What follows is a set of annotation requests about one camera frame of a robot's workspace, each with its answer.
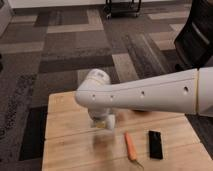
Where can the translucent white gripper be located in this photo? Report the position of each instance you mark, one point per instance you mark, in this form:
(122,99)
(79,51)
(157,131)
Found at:
(102,120)

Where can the orange carrot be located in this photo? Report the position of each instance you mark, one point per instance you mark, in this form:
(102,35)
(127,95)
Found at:
(131,151)

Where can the black office chair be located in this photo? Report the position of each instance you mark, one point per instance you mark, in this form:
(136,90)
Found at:
(194,43)

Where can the black rectangular block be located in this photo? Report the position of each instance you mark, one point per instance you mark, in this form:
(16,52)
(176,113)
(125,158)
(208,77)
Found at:
(155,145)

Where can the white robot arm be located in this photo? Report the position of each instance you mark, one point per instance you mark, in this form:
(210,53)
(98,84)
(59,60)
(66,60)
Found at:
(189,91)

